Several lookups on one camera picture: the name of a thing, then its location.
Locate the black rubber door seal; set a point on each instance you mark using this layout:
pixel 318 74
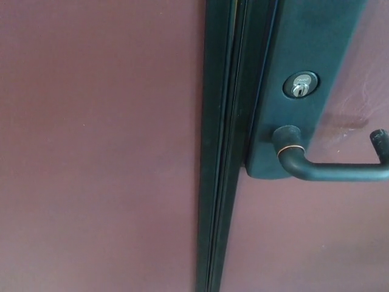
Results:
pixel 225 146

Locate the silver lock cylinder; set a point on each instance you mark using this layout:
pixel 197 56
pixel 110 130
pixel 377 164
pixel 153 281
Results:
pixel 301 85

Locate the dark green lock plate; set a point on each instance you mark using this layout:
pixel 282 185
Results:
pixel 304 45

